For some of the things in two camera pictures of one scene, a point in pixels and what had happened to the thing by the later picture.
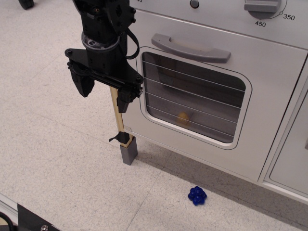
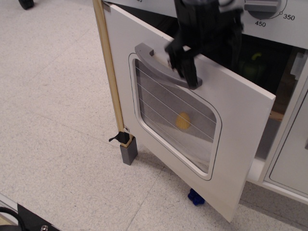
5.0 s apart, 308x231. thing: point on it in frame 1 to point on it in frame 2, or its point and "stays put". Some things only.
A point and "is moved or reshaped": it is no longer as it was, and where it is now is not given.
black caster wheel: [27, 4] stays put
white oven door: [218, 95] is moved or reshaped
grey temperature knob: [263, 9] stays put
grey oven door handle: [208, 55] to [159, 68]
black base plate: [28, 221] stays put
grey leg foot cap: [129, 153] stays put
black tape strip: [122, 136] stays put
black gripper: [109, 67] to [222, 39]
